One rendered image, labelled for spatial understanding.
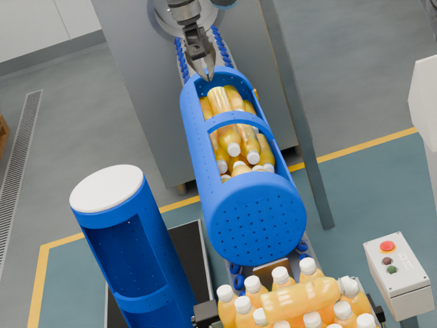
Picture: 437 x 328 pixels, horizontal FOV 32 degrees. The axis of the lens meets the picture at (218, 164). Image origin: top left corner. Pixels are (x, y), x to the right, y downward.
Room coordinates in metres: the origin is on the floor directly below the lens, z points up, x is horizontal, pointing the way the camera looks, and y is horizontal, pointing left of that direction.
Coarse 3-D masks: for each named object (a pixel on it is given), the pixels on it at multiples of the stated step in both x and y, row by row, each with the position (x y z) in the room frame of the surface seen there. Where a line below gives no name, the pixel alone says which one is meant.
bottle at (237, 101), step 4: (224, 88) 2.60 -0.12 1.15; (228, 88) 2.59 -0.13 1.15; (232, 88) 2.59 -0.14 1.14; (236, 88) 2.62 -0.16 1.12; (228, 92) 2.55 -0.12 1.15; (232, 92) 2.54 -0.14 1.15; (236, 92) 2.55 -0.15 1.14; (232, 96) 2.51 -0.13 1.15; (236, 96) 2.50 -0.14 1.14; (240, 96) 2.52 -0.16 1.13; (232, 100) 2.48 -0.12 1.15; (236, 100) 2.47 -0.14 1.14; (240, 100) 2.48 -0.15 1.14; (232, 104) 2.46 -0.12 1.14; (236, 104) 2.45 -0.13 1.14; (240, 104) 2.45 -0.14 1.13; (244, 104) 2.47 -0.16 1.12; (236, 108) 2.44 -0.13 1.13; (240, 108) 2.44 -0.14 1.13; (244, 108) 2.45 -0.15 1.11
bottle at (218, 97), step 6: (210, 90) 2.49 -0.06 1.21; (216, 90) 2.48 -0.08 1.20; (222, 90) 2.48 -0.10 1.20; (210, 96) 2.48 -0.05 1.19; (216, 96) 2.46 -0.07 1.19; (222, 96) 2.45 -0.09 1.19; (228, 96) 2.48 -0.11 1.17; (210, 102) 2.47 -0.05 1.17; (216, 102) 2.44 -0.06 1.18; (222, 102) 2.43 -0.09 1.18; (228, 102) 2.43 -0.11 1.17; (216, 108) 2.42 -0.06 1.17; (222, 108) 2.40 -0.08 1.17; (228, 108) 2.40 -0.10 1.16; (216, 114) 2.41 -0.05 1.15
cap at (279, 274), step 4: (276, 268) 1.54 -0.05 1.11; (280, 268) 1.53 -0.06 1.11; (284, 268) 1.53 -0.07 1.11; (272, 272) 1.53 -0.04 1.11; (276, 272) 1.52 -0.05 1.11; (280, 272) 1.52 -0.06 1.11; (284, 272) 1.51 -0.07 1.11; (272, 276) 1.52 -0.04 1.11; (276, 276) 1.51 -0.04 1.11; (280, 276) 1.51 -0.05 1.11; (284, 276) 1.51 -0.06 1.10; (276, 280) 1.51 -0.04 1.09; (280, 280) 1.51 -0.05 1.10
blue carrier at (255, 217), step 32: (192, 96) 2.48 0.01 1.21; (192, 128) 2.29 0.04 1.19; (192, 160) 2.17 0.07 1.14; (224, 192) 1.79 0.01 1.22; (256, 192) 1.76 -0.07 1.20; (288, 192) 1.76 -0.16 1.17; (224, 224) 1.77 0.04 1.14; (256, 224) 1.77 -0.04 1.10; (288, 224) 1.76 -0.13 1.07; (224, 256) 1.77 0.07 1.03; (256, 256) 1.77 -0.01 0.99
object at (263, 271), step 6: (282, 258) 1.65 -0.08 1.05; (264, 264) 1.65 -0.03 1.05; (270, 264) 1.64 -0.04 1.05; (276, 264) 1.63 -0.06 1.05; (282, 264) 1.63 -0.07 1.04; (288, 264) 1.63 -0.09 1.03; (258, 270) 1.64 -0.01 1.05; (264, 270) 1.64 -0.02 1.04; (270, 270) 1.64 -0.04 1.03; (288, 270) 1.63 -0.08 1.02; (258, 276) 1.64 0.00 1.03; (264, 276) 1.64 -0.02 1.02; (270, 276) 1.64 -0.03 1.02; (264, 282) 1.64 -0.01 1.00; (270, 282) 1.64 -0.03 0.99; (270, 288) 1.64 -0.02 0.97
